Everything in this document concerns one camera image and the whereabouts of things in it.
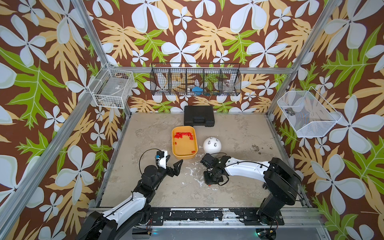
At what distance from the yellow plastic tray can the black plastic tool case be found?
0.17ft

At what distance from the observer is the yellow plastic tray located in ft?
3.12

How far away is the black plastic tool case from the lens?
3.63 ft
